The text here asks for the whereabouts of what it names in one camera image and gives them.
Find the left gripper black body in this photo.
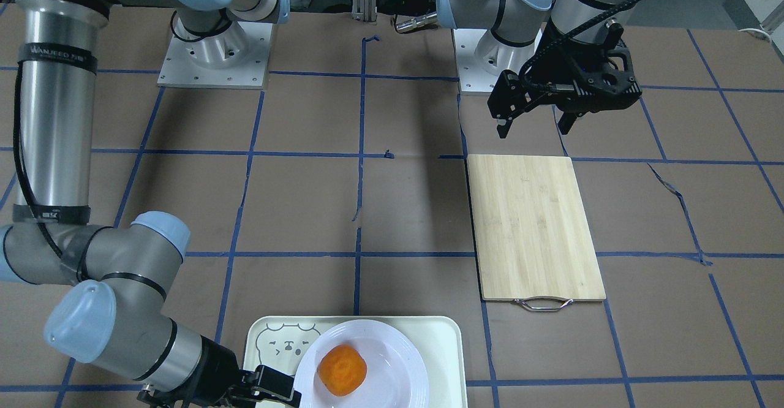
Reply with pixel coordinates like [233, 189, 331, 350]
[488, 21, 642, 121]

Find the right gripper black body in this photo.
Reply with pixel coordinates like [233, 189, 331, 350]
[137, 338, 295, 407]

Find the orange fruit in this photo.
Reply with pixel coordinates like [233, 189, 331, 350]
[317, 344, 368, 397]

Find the white round plate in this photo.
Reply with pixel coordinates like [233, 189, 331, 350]
[294, 320, 429, 407]

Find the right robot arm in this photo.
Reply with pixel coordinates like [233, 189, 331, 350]
[2, 0, 301, 407]

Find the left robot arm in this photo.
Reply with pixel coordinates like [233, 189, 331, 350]
[435, 0, 642, 139]

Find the cream bear tray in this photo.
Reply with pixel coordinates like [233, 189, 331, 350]
[243, 316, 467, 407]

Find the bamboo cutting board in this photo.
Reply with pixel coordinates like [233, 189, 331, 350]
[467, 154, 606, 309]

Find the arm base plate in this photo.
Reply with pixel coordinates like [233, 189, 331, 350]
[157, 21, 276, 89]
[453, 29, 541, 96]

